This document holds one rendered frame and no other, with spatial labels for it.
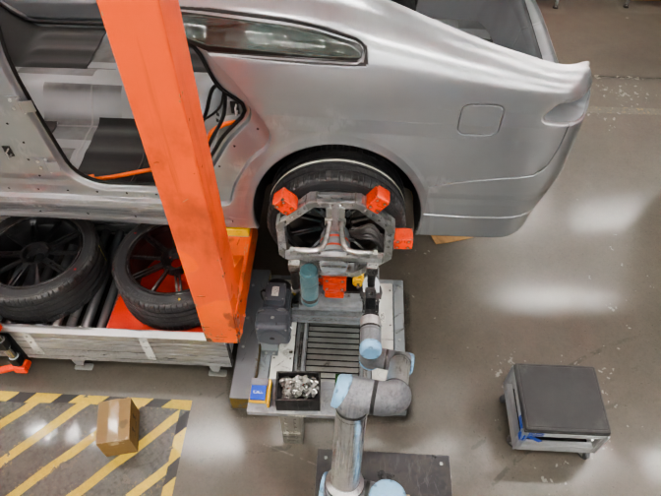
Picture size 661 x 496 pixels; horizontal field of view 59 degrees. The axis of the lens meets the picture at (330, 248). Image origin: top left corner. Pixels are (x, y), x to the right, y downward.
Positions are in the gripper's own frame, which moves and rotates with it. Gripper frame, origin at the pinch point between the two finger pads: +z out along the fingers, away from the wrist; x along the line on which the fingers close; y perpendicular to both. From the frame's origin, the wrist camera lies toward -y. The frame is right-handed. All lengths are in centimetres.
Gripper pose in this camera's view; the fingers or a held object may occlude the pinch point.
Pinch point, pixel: (371, 278)
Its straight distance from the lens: 263.6
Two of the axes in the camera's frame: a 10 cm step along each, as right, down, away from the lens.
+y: 0.0, 6.3, 7.8
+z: 0.5, -7.8, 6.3
